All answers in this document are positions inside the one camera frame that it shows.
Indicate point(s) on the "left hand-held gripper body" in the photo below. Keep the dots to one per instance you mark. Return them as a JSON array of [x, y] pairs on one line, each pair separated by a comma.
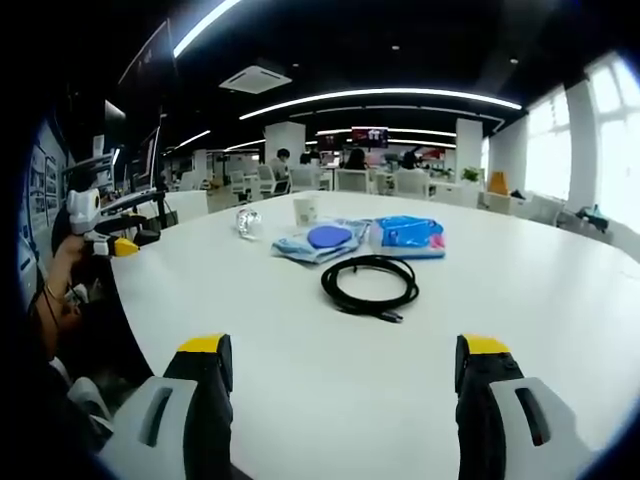
[[82, 207]]

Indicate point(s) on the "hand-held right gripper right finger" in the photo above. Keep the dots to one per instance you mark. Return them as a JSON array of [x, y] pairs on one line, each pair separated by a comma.
[[505, 415]]

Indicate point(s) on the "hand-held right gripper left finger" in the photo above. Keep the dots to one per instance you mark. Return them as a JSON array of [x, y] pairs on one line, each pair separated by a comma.
[[165, 415]]

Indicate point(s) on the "clear plastic wrap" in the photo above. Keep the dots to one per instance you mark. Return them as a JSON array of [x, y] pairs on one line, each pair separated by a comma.
[[248, 224]]

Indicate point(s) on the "white paper cup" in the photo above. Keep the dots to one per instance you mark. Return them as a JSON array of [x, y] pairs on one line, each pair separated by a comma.
[[305, 211]]

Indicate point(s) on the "light blue plastic bag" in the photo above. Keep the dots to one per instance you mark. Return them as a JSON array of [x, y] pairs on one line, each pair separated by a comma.
[[310, 247]]

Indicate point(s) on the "blue tissue packet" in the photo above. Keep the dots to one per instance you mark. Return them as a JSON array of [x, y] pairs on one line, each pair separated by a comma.
[[407, 237]]

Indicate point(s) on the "round blue disc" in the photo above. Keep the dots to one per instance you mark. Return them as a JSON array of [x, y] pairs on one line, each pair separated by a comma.
[[329, 237]]

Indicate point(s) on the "person's left hand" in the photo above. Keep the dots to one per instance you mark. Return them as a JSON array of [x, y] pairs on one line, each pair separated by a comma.
[[70, 252]]

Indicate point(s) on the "black office chair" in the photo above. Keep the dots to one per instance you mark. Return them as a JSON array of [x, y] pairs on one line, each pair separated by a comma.
[[125, 227]]

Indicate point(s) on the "computer monitor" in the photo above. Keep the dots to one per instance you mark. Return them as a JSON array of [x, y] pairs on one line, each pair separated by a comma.
[[147, 157]]

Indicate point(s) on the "white table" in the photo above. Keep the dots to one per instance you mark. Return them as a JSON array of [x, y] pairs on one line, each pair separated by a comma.
[[380, 320]]

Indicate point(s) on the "white office chair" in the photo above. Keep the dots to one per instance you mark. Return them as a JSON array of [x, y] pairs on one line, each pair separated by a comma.
[[267, 180], [412, 184], [354, 181]]

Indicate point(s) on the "ceiling air conditioner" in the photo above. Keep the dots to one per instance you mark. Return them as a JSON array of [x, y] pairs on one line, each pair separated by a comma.
[[256, 79]]

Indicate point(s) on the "yellow bag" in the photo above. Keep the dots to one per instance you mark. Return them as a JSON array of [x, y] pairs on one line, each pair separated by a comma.
[[498, 181]]

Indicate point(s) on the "potted green plant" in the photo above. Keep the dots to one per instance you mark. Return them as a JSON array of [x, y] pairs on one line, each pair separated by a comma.
[[470, 175]]

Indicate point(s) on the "wall screen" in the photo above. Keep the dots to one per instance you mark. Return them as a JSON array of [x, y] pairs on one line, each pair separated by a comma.
[[370, 136]]

